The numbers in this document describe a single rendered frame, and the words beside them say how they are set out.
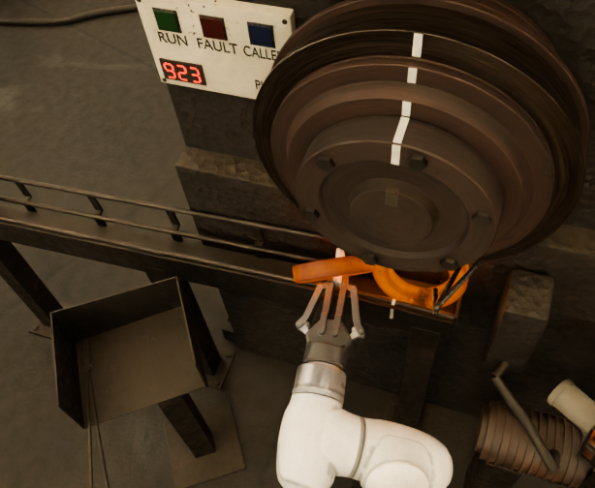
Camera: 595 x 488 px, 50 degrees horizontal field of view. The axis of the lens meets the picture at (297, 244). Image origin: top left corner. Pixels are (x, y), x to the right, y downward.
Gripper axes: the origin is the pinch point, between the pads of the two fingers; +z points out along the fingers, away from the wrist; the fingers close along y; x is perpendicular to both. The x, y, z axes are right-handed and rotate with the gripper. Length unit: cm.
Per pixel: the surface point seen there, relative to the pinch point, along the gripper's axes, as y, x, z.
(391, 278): 9.0, -4.9, 1.4
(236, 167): -22.3, 10.4, 14.6
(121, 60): -129, -77, 132
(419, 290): 14.4, -8.5, 1.0
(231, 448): -36, -73, -23
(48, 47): -166, -75, 137
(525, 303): 33.6, -0.1, -3.5
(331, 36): 5, 55, 3
